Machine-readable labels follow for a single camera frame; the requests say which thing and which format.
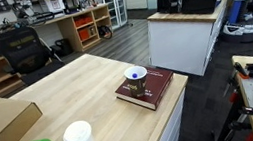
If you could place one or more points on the brown paper cup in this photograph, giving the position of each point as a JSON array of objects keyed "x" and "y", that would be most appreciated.
[{"x": 137, "y": 87}]

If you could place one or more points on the dark red hardcover book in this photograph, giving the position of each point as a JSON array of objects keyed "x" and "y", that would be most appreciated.
[{"x": 159, "y": 86}]

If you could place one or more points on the red storage bin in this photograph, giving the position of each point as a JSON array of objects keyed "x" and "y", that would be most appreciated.
[
  {"x": 87, "y": 33},
  {"x": 83, "y": 20}
]

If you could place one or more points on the white bench with wood top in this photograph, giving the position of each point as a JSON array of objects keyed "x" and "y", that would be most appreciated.
[{"x": 184, "y": 48}]

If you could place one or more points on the glass door cabinet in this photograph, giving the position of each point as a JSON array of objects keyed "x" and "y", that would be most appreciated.
[{"x": 113, "y": 5}]

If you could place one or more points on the black bin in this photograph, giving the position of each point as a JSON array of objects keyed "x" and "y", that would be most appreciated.
[{"x": 63, "y": 47}]

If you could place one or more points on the wooden shelf cabinet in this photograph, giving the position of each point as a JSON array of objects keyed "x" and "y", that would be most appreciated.
[{"x": 68, "y": 32}]

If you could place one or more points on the white wood top workbench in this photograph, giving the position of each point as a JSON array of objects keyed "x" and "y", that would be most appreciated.
[{"x": 172, "y": 131}]

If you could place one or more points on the black coffee machine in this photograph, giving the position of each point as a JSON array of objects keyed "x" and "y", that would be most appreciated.
[{"x": 71, "y": 3}]

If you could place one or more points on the white cardboard box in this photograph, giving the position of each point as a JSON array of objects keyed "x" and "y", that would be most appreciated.
[{"x": 52, "y": 3}]

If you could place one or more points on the black mesh office chair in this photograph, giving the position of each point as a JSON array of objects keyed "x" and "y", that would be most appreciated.
[{"x": 24, "y": 52}]

